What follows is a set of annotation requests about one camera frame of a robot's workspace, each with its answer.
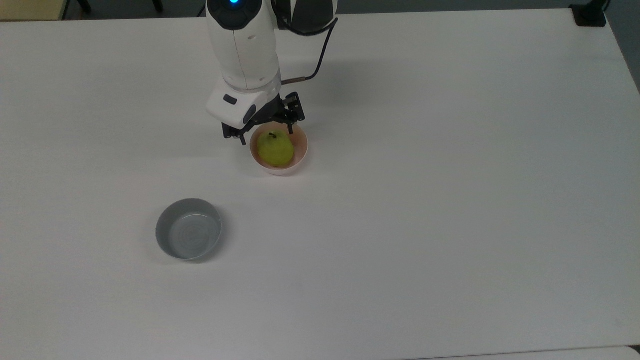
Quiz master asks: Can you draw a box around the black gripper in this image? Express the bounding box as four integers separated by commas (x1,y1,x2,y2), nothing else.
222,91,306,147

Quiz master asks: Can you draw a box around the green pear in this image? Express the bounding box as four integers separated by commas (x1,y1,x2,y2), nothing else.
257,131,295,168

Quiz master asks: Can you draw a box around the pink plastic bowl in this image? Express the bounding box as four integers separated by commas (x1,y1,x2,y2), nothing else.
249,122,309,176

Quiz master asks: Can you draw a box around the grey plastic bowl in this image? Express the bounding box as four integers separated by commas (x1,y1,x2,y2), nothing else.
155,198,223,261

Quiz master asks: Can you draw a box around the beige wooden board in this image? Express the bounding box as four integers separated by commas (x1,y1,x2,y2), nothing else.
0,0,70,22

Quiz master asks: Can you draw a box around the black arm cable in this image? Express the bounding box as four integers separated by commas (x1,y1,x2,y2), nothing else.
274,0,340,85

